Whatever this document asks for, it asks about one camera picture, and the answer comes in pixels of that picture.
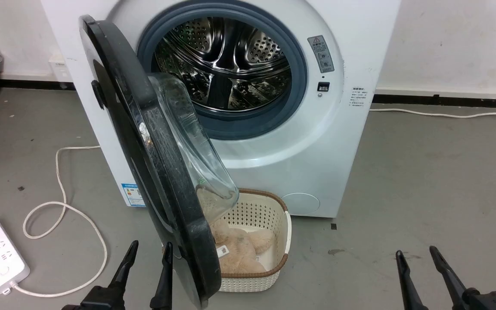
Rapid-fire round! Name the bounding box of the thin white floor cable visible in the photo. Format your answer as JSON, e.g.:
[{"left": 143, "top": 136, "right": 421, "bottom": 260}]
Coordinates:
[{"left": 369, "top": 105, "right": 496, "bottom": 119}]

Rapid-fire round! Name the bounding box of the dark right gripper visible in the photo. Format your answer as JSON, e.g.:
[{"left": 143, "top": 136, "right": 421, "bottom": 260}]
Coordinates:
[{"left": 395, "top": 245, "right": 496, "bottom": 310}]

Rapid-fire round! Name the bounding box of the cream perforated laundry basket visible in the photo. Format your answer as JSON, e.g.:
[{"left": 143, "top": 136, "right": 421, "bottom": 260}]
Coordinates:
[{"left": 162, "top": 188, "right": 292, "bottom": 293}]

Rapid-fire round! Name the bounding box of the black round washer door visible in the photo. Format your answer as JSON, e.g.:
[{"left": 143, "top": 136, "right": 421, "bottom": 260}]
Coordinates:
[{"left": 79, "top": 15, "right": 240, "bottom": 310}]

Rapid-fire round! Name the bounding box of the white power strip cable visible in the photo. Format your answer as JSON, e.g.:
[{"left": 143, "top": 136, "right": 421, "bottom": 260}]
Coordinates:
[{"left": 10, "top": 146, "right": 108, "bottom": 298}]

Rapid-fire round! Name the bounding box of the round white filter cover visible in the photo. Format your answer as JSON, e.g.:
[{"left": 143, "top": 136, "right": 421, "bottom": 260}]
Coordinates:
[{"left": 280, "top": 192, "right": 321, "bottom": 215}]

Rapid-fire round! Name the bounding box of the stainless steel washer drum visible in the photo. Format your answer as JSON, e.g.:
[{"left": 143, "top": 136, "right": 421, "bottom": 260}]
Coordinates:
[{"left": 153, "top": 16, "right": 292, "bottom": 112}]

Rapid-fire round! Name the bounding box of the grey warning sticker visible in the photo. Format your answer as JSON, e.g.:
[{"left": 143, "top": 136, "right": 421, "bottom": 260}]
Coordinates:
[{"left": 307, "top": 35, "right": 335, "bottom": 73}]

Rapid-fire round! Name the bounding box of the white wall socket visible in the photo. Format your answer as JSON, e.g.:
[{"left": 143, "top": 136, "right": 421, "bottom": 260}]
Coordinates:
[{"left": 49, "top": 53, "right": 73, "bottom": 83}]

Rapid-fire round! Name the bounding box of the grey rubber door gasket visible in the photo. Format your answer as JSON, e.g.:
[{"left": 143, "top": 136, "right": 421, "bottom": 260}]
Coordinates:
[{"left": 137, "top": 3, "right": 308, "bottom": 140}]

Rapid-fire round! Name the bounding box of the small printed text sticker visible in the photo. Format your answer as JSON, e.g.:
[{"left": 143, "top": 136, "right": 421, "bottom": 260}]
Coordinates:
[{"left": 350, "top": 86, "right": 370, "bottom": 109}]

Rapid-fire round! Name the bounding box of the beige plush toy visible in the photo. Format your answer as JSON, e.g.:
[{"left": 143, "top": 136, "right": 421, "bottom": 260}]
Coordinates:
[{"left": 207, "top": 217, "right": 275, "bottom": 274}]

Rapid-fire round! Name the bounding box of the white front-load washing machine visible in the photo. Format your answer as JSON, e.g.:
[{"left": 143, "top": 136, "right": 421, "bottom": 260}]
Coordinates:
[{"left": 41, "top": 0, "right": 401, "bottom": 218}]

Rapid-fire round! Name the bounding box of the blue energy label sticker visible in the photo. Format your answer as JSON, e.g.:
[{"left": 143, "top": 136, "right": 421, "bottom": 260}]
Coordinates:
[{"left": 121, "top": 183, "right": 146, "bottom": 208}]

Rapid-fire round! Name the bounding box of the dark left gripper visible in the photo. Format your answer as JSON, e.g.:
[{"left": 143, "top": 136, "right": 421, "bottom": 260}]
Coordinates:
[{"left": 62, "top": 240, "right": 174, "bottom": 310}]

